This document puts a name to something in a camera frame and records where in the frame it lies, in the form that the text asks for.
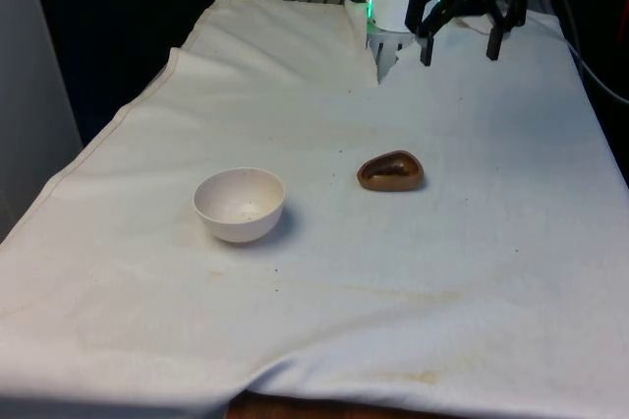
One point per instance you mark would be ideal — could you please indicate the coffee beans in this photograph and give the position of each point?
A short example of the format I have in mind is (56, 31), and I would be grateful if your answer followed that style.
(393, 166)

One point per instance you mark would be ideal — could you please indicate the white bowl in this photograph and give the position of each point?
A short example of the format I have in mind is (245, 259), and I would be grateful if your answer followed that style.
(239, 207)

